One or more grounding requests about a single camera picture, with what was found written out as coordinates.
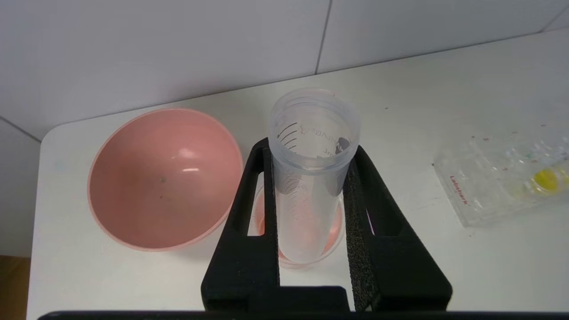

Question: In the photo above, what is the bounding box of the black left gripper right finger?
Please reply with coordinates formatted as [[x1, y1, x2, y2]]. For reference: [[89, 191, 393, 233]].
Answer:
[[342, 146, 453, 312]]

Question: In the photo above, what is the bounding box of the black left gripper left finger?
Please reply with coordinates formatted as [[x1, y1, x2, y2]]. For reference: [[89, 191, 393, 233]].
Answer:
[[201, 138, 280, 312]]

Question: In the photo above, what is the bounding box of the test tube with red pigment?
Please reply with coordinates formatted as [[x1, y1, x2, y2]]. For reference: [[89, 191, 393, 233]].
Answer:
[[268, 88, 361, 264]]

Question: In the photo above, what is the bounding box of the test tube with yellow pigment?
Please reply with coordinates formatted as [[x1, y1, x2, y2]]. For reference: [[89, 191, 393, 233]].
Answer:
[[530, 165, 569, 197]]

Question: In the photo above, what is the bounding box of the clear glass beaker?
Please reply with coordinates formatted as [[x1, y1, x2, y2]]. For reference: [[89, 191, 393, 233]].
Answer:
[[252, 187, 345, 270]]

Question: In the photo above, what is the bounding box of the clear acrylic test tube rack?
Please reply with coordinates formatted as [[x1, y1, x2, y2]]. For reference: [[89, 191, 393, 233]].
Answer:
[[433, 132, 569, 228]]

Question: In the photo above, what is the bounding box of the pink plastic bowl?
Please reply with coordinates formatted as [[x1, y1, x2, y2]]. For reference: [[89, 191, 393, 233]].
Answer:
[[87, 108, 244, 252]]

